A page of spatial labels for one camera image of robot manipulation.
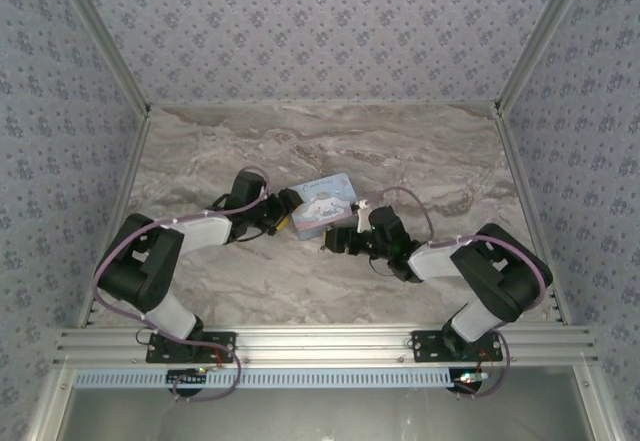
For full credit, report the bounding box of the light blue cartoon tin box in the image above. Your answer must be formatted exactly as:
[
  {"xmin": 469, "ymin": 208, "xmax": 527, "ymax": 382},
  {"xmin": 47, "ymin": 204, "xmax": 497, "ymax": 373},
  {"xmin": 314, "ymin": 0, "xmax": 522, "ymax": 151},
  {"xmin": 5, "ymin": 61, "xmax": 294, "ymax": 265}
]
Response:
[{"xmin": 289, "ymin": 172, "xmax": 364, "ymax": 241}]

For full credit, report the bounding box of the small black controller board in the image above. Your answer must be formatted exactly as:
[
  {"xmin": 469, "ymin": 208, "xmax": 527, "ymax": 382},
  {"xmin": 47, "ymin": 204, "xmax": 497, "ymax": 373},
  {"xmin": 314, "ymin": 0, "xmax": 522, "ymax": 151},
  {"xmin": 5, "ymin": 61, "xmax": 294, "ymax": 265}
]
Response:
[
  {"xmin": 166, "ymin": 368, "xmax": 209, "ymax": 389},
  {"xmin": 452, "ymin": 369, "xmax": 490, "ymax": 393}
]

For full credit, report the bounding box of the grey metal sheet panel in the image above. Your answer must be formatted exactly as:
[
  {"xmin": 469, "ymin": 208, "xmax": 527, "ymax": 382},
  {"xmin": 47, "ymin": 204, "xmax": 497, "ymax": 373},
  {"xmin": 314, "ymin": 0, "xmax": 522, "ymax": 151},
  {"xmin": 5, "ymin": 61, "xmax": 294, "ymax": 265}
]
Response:
[{"xmin": 59, "ymin": 366, "xmax": 599, "ymax": 441}]

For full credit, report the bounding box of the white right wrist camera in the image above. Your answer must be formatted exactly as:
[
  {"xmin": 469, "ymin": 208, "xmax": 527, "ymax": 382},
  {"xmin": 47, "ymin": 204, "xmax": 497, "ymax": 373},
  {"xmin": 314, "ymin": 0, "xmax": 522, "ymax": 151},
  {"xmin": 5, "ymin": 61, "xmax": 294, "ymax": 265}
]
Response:
[{"xmin": 351, "ymin": 199, "xmax": 373, "ymax": 235}]

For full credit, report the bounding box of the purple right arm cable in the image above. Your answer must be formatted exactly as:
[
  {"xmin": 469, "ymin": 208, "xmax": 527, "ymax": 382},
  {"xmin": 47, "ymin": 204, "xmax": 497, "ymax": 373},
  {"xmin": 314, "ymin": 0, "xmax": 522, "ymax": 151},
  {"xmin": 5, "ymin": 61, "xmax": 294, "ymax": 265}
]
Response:
[{"xmin": 367, "ymin": 186, "xmax": 548, "ymax": 401}]

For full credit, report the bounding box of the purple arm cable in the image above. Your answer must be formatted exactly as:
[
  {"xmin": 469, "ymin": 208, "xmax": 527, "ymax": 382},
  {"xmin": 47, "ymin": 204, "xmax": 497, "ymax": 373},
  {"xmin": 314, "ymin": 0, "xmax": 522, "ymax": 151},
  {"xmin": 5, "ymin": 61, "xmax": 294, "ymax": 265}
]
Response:
[
  {"xmin": 367, "ymin": 186, "xmax": 548, "ymax": 401},
  {"xmin": 93, "ymin": 180, "xmax": 272, "ymax": 403}
]

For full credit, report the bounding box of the aluminium front rail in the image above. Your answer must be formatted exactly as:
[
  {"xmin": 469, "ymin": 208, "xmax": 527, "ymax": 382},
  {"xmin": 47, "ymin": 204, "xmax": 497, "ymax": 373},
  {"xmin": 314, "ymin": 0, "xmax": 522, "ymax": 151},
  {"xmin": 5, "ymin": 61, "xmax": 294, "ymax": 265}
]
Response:
[{"xmin": 53, "ymin": 324, "xmax": 599, "ymax": 366}]

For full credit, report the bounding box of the aluminium table side rail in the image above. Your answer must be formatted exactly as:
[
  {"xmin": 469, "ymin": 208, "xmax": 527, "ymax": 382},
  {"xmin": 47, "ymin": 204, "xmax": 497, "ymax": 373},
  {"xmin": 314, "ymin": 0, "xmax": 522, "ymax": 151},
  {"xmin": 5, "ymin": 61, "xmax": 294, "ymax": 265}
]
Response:
[
  {"xmin": 78, "ymin": 105, "xmax": 152, "ymax": 328},
  {"xmin": 492, "ymin": 104, "xmax": 572, "ymax": 326}
]

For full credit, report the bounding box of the slotted light blue cable duct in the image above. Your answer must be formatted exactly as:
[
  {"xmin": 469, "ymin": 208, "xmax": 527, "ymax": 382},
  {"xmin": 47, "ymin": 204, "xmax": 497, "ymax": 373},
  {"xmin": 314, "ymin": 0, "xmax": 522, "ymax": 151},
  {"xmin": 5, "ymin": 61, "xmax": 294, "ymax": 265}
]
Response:
[{"xmin": 73, "ymin": 367, "xmax": 454, "ymax": 391}]

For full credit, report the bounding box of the thin red wire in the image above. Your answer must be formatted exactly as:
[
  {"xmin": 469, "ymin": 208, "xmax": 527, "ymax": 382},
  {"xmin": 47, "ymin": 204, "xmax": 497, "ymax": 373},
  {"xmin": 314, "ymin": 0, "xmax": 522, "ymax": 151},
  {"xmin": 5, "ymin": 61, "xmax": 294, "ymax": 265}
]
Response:
[
  {"xmin": 476, "ymin": 348, "xmax": 497, "ymax": 377},
  {"xmin": 207, "ymin": 346, "xmax": 233, "ymax": 368}
]

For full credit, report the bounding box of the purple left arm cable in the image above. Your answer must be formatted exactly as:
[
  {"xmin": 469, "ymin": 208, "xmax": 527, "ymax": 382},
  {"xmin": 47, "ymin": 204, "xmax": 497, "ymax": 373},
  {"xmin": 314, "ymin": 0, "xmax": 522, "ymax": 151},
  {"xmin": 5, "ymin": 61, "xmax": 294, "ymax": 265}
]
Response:
[{"xmin": 93, "ymin": 180, "xmax": 272, "ymax": 403}]

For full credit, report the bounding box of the aluminium frame post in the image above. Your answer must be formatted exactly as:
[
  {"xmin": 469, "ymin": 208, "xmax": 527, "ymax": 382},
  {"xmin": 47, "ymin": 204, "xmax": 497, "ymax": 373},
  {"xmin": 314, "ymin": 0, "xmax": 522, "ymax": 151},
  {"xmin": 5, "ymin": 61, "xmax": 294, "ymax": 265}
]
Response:
[
  {"xmin": 48, "ymin": 0, "xmax": 152, "ymax": 115},
  {"xmin": 493, "ymin": 0, "xmax": 597, "ymax": 115}
]

